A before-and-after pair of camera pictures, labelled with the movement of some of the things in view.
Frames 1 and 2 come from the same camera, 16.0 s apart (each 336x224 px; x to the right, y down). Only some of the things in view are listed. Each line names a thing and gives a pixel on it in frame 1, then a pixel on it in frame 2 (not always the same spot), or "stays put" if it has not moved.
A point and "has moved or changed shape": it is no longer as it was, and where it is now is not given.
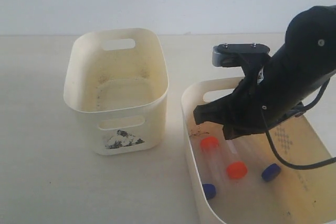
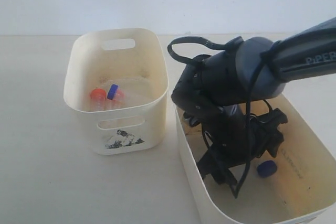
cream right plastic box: (242, 180) stays put
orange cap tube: (236, 169) has moved or changed shape
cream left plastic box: (118, 79) stays put
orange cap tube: (213, 163) has moved or changed shape
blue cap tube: (210, 190) to (115, 94)
